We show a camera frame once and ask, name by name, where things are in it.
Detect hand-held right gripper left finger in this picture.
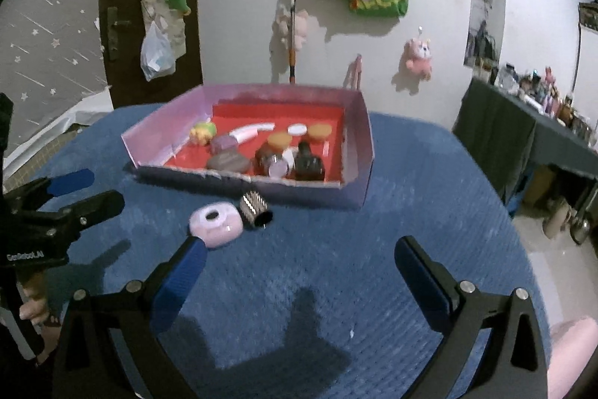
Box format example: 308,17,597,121
53,235,209,399

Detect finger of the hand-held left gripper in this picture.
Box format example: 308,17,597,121
2,169,95,213
33,190,126,241

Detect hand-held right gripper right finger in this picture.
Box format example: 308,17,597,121
395,235,548,399

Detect pink round case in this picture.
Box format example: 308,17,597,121
188,202,244,249

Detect gold studded cylinder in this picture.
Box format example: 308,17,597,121
239,190,275,230

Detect purple cardboard box red lining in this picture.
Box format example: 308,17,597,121
120,83,375,211

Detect grey-brown earbud case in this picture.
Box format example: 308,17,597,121
206,150,252,174

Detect green bear toy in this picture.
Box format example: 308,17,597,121
189,122,218,145

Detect dark bottle red ball cap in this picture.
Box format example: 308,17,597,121
255,143,289,179

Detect person's left hand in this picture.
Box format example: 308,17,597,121
19,270,64,334

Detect white sheet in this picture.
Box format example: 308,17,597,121
2,86,113,180

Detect dark brown door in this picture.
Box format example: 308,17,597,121
98,0,204,110

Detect beige jar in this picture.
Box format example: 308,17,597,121
542,196,571,239

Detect clear plastic bag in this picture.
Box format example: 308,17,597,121
140,20,177,82

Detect black small bottle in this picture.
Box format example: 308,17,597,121
293,141,326,181

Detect table with dark cloth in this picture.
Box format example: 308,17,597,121
452,76,598,203

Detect pink cloth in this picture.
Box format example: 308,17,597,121
546,317,598,399

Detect clutter of items on table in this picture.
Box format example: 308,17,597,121
488,62,598,147

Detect pink plush toy white face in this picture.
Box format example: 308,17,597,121
403,38,434,80

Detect framed picture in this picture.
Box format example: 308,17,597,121
578,1,598,33

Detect metal door handle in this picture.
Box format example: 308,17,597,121
107,6,132,62

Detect small pink wall ornament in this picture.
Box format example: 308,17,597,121
348,54,364,90

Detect orange handled stick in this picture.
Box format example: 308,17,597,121
287,0,299,84

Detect wall poster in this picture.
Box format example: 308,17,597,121
463,0,506,70

